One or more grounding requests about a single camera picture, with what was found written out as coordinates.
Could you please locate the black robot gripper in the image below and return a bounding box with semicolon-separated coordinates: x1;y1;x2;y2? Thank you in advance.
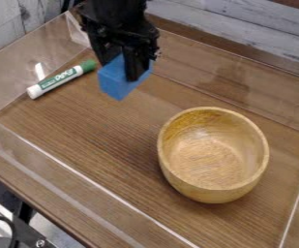
77;0;159;81

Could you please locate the blue foam block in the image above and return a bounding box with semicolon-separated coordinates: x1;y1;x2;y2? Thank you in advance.
97;55;152;101

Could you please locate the light wooden bowl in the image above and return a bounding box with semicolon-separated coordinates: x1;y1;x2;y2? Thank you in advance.
156;107;271;203

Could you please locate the green white dry-erase marker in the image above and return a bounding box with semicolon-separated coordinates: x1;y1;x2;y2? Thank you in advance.
25;59;96;99

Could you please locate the black metal stand base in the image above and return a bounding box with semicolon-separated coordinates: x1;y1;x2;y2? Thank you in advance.
11;220;57;248

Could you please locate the clear acrylic corner bracket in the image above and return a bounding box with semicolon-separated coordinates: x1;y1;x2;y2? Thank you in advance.
64;12;91;47

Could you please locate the clear acrylic front wall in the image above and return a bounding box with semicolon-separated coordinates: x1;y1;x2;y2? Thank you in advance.
0;124;199;248

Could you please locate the black cable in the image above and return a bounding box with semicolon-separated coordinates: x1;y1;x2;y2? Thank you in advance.
0;214;20;248

